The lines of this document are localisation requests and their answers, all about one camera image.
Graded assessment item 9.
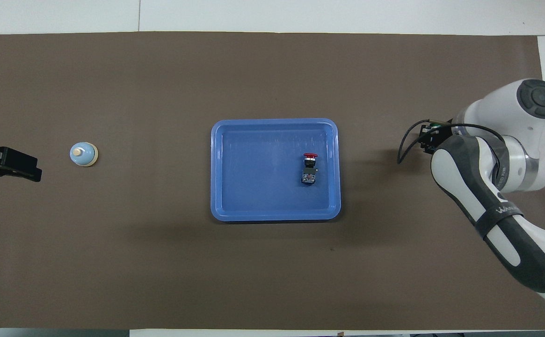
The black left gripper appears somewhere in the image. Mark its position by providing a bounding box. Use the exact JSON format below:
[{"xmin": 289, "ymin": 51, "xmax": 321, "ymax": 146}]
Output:
[{"xmin": 0, "ymin": 146, "xmax": 43, "ymax": 184}]

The blue plastic tray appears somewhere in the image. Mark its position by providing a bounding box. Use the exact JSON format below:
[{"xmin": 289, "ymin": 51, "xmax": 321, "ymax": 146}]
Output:
[{"xmin": 211, "ymin": 118, "xmax": 342, "ymax": 222}]

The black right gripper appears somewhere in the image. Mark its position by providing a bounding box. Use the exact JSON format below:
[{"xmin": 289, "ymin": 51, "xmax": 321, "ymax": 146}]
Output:
[{"xmin": 419, "ymin": 122, "xmax": 455, "ymax": 154}]

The light blue call bell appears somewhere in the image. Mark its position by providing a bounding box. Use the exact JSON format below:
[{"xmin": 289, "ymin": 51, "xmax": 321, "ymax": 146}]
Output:
[{"xmin": 70, "ymin": 142, "xmax": 99, "ymax": 168}]

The red mushroom push button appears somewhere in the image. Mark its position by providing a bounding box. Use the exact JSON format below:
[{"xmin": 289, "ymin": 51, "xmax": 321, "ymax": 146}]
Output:
[{"xmin": 300, "ymin": 153, "xmax": 320, "ymax": 186}]

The brown table mat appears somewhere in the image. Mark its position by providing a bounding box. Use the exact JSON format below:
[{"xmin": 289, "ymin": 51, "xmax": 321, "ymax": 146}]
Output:
[{"xmin": 0, "ymin": 31, "xmax": 545, "ymax": 330}]

